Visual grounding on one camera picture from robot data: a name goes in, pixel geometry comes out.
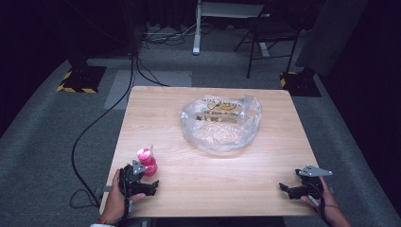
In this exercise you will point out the black folding chair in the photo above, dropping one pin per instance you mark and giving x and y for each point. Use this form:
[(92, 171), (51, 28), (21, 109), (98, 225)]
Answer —
[(271, 34)]

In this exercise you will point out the person's right hand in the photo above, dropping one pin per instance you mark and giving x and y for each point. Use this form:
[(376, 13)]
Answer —
[(327, 203)]

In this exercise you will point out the grey curtain panel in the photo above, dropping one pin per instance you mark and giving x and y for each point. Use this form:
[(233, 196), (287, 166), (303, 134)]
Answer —
[(331, 34)]

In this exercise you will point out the clear plastic bag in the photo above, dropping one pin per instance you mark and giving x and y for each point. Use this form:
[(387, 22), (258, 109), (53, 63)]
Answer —
[(220, 132)]

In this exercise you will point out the dark metal stand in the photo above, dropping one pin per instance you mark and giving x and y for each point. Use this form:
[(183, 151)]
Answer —
[(134, 28)]

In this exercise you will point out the person's left hand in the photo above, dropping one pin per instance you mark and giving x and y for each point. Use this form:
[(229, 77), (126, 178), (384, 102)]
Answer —
[(115, 205)]

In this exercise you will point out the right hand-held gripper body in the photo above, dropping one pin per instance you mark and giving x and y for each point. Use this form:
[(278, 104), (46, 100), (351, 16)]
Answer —
[(310, 187)]

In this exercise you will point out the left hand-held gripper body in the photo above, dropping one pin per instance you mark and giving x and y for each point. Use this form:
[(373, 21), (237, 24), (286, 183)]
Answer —
[(130, 184)]

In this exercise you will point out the black striped stand base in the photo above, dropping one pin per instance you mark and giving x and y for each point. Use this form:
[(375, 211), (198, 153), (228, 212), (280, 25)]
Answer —
[(301, 84), (82, 79)]

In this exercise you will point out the pink plastic bottle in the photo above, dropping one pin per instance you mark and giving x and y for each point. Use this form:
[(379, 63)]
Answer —
[(150, 164)]

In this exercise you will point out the white desk frame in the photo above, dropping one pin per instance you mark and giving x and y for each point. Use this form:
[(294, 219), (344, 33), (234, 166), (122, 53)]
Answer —
[(197, 31)]

